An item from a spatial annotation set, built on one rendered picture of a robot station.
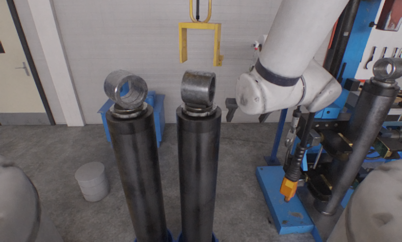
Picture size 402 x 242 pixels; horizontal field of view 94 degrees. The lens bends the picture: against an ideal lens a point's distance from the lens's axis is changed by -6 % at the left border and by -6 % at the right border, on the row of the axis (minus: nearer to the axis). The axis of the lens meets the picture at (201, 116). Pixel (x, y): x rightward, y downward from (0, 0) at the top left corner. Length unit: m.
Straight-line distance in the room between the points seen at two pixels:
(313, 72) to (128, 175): 0.90
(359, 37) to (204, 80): 1.57
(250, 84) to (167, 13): 2.90
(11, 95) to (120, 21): 2.34
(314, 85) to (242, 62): 2.95
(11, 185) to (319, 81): 0.52
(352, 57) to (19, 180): 2.14
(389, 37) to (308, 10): 4.24
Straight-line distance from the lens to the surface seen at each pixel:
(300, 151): 1.00
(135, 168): 1.03
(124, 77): 0.85
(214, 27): 0.79
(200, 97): 0.83
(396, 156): 2.18
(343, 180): 2.14
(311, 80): 0.48
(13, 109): 4.74
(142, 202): 1.20
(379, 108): 1.83
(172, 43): 3.26
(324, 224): 2.38
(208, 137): 0.90
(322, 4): 0.33
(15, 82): 4.43
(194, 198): 1.16
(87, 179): 2.42
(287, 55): 0.36
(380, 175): 0.28
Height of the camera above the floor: 1.89
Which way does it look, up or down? 29 degrees down
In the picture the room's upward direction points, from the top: 1 degrees clockwise
